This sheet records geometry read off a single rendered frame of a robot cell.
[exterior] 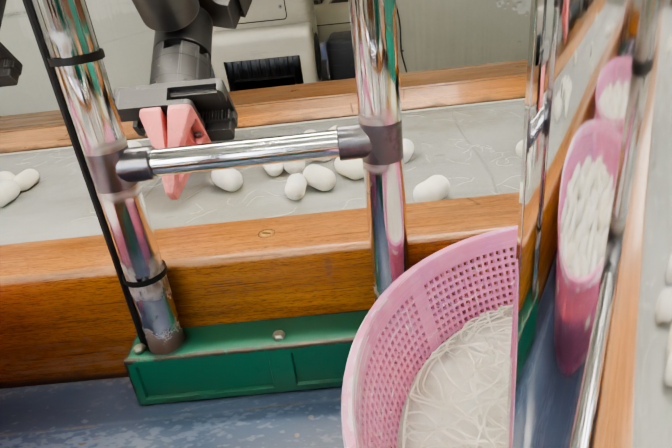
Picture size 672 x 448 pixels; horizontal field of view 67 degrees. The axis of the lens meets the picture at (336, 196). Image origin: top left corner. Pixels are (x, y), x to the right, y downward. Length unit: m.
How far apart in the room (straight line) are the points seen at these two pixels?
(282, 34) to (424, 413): 0.93
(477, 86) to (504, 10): 1.93
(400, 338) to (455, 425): 0.05
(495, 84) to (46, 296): 0.55
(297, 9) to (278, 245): 0.84
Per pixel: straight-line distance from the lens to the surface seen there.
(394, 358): 0.28
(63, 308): 0.39
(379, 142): 0.27
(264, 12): 1.15
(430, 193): 0.41
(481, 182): 0.46
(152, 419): 0.38
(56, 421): 0.41
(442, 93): 0.69
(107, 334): 0.40
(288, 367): 0.35
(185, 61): 0.52
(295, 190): 0.44
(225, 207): 0.46
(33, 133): 0.79
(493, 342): 0.30
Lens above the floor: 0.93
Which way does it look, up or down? 26 degrees down
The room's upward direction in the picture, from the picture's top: 7 degrees counter-clockwise
